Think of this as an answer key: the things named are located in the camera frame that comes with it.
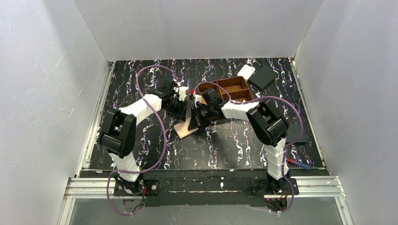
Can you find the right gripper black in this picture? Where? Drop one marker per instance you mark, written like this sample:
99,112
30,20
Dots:
197,115

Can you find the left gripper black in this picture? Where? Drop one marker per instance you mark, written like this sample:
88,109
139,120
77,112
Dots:
183,109

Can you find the brown woven divided basket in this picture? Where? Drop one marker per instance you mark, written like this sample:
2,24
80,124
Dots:
237,88

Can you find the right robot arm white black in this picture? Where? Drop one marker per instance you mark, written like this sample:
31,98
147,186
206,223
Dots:
268,123

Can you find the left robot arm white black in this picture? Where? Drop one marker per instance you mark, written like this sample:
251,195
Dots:
118,131

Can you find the white small box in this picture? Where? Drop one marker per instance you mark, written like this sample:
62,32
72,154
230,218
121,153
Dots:
246,72

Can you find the black flat box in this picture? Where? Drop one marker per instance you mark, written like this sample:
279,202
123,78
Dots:
262,78

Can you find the black pad on table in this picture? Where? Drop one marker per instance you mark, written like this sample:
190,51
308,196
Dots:
293,132

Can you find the red blue screwdriver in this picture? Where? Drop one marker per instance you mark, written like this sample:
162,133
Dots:
298,164

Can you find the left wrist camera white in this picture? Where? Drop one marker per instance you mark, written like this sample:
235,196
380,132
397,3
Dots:
182,92

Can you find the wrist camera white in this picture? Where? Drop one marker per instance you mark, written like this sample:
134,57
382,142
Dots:
195,98
182,92

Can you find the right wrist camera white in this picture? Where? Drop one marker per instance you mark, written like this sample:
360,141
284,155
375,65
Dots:
195,98

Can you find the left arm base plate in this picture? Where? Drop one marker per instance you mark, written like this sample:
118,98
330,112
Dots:
137,188

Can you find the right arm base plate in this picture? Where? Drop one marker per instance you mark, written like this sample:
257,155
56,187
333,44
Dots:
264,186

